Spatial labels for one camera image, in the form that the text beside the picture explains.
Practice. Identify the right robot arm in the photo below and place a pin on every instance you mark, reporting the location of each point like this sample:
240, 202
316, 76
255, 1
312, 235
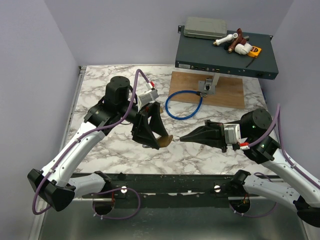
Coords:
251, 134

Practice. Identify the blue rack network switch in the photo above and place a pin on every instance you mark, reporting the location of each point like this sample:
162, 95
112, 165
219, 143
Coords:
201, 55

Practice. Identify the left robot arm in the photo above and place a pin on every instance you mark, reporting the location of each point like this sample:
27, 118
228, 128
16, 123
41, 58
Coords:
55, 184

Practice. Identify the grey metal socket bracket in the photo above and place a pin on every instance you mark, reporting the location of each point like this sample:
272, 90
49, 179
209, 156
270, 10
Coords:
207, 87

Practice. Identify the grey plastic case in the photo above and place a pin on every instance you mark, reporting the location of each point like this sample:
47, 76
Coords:
205, 28

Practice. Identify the white pipe with brass end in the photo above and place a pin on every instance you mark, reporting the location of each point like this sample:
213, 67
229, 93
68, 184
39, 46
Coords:
229, 38

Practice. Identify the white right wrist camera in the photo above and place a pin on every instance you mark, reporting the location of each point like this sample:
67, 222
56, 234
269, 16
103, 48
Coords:
232, 134

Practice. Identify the white pipe elbow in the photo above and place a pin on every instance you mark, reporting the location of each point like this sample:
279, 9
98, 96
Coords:
243, 49

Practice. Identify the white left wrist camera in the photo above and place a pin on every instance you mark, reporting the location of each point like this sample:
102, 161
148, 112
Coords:
150, 95

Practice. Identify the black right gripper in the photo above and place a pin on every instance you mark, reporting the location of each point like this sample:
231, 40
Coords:
212, 134

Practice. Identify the yellow tape measure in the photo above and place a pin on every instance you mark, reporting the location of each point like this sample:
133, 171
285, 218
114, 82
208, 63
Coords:
254, 52

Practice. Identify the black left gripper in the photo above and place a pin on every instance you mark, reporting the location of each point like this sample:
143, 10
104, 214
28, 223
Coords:
141, 130

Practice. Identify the wooden board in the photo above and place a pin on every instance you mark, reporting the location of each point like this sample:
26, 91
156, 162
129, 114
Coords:
228, 93

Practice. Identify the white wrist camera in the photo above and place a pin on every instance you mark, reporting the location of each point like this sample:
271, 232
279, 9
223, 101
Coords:
150, 95
232, 134

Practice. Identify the brown pipe fitting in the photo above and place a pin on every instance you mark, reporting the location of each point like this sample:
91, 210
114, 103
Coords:
238, 40

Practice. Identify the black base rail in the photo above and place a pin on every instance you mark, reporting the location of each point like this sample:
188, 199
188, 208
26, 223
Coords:
170, 190

